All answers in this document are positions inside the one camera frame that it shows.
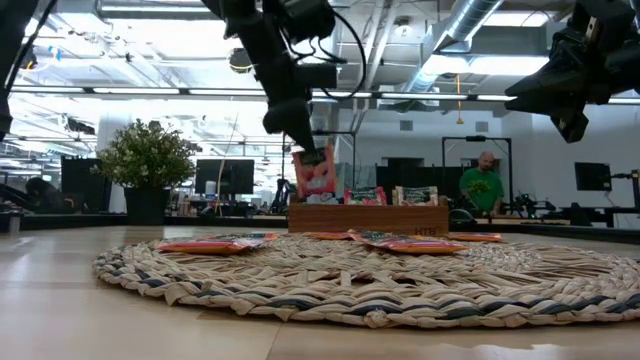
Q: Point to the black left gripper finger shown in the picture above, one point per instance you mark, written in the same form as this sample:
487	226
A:
302	139

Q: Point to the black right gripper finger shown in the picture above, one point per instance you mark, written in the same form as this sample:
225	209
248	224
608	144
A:
550	106
555	82

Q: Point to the orange tea bag packet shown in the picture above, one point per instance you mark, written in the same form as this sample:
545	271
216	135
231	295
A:
210	247
475	237
330	235
315	175
410	247

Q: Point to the beige tea bag packet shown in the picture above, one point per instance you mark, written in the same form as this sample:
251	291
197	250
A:
415	196

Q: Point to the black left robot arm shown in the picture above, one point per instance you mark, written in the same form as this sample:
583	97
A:
255	25

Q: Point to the black monitor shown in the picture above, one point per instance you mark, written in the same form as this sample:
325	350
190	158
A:
225	177
592	176
82	172

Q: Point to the person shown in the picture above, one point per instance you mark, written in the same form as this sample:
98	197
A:
482	170
45	195

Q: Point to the wooden three-compartment box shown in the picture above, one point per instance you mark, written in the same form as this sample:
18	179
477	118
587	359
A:
370	222

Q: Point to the black background table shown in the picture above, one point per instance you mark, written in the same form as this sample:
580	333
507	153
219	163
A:
600	212

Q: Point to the overhead LED light bar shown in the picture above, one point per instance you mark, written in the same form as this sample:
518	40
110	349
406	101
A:
140	91

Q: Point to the black arched clamp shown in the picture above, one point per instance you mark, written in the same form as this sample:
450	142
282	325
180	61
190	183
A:
451	218

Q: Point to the green potted plant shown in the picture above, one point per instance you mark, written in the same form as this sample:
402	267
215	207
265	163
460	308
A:
145	155

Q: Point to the round woven placemat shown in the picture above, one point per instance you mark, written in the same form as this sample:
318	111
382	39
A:
350	300

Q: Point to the black round ceiling fixture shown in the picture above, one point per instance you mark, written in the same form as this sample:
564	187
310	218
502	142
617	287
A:
30	59

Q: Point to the black round overhead camera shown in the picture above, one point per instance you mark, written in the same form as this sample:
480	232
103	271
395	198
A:
237	61

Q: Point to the silver ventilation duct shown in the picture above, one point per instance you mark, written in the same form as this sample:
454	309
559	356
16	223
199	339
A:
470	15

